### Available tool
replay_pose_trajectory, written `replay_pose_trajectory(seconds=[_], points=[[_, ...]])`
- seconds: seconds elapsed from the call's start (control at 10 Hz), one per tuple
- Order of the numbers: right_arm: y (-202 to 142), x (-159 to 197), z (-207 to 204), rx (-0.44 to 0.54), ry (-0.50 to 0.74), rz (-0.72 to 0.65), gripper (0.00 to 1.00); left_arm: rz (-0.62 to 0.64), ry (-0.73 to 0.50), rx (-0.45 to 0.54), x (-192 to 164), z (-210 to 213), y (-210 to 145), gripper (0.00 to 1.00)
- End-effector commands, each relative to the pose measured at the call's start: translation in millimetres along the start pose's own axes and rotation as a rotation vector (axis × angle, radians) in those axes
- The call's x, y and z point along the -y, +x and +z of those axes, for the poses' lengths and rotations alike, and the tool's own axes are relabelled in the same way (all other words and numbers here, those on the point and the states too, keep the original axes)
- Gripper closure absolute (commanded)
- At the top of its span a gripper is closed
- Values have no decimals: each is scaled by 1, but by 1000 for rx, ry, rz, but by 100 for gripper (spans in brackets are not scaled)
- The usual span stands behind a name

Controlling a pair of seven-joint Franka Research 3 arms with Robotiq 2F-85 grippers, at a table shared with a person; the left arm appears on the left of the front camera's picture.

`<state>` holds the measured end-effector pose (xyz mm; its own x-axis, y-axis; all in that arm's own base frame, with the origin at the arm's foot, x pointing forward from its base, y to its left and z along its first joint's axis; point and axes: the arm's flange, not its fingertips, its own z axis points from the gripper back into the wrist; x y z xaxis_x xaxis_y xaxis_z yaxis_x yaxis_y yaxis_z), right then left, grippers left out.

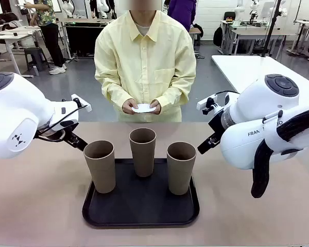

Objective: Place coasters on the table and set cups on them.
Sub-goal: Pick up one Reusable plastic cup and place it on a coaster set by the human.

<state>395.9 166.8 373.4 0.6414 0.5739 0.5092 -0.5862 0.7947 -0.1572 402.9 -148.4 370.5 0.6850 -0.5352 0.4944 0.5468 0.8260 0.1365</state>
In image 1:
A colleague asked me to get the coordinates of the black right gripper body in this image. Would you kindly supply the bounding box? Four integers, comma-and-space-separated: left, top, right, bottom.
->
208, 110, 224, 135

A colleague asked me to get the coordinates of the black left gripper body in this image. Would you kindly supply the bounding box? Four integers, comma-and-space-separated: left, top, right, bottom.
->
59, 119, 79, 137

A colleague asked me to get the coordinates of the tall brown cup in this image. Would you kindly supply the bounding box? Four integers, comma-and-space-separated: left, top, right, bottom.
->
83, 140, 116, 194
129, 128, 157, 178
166, 142, 197, 196

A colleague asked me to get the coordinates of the white lace paper coaster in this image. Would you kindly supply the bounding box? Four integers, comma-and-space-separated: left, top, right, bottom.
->
131, 103, 157, 114

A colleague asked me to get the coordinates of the person's right forearm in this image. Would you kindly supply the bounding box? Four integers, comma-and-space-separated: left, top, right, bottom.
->
100, 84, 133, 110

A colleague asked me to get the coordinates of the person's left forearm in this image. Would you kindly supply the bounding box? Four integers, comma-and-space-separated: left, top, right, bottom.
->
156, 82, 194, 108

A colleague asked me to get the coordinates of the person's left hand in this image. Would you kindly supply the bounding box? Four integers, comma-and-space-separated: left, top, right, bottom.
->
149, 99, 162, 115

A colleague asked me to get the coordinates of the person's right hand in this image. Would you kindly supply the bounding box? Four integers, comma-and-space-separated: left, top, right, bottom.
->
122, 99, 140, 115

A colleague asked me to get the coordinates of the large white table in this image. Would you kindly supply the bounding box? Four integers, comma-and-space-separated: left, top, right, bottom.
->
211, 55, 309, 103

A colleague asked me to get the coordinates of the dark grey plastic stool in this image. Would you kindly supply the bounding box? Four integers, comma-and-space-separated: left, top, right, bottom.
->
24, 47, 51, 77

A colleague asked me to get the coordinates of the black desk with wooden top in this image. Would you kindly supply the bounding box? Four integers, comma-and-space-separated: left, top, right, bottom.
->
63, 17, 114, 59

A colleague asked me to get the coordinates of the black backpack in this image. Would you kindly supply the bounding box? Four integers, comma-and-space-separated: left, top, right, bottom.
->
213, 25, 224, 47

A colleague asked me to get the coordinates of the black plastic tray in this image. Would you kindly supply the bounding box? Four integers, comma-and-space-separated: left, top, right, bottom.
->
81, 157, 200, 228

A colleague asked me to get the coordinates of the person in yellow shirt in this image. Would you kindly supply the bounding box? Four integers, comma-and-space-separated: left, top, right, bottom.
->
94, 0, 198, 123

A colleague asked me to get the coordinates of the person in floral shirt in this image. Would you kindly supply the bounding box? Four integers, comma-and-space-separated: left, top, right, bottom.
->
24, 0, 67, 76

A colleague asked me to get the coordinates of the small wooden side table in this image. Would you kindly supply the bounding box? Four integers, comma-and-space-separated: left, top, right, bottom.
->
189, 27, 203, 47

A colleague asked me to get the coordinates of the wooden desk with white legs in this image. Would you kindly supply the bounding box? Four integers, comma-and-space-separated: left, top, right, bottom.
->
230, 28, 296, 56

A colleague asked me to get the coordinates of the black tripod pole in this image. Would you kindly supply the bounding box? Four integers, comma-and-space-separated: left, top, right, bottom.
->
259, 0, 285, 58

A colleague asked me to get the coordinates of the white desk with grey legs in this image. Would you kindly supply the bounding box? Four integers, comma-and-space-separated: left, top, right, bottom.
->
0, 27, 42, 78

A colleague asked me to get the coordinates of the person in purple top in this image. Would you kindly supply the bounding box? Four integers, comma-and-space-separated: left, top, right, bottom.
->
167, 0, 198, 33

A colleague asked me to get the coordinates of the black bag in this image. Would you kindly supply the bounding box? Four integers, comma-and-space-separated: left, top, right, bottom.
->
0, 12, 23, 28

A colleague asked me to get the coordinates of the white standing desk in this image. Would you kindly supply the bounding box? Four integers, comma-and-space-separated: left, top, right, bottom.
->
289, 17, 309, 61

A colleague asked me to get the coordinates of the black camera cable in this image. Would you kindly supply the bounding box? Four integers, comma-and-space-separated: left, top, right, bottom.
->
37, 104, 89, 135

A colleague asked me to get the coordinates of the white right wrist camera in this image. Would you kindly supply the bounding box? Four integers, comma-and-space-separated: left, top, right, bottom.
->
197, 94, 218, 115

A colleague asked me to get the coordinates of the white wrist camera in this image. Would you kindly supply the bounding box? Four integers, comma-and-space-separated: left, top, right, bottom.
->
71, 94, 92, 113
197, 94, 218, 115

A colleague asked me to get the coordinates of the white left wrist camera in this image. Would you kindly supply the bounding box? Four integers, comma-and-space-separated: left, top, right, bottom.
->
71, 94, 92, 113

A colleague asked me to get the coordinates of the black arm cable sleeve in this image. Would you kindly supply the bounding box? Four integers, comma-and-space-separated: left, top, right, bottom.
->
251, 104, 309, 199

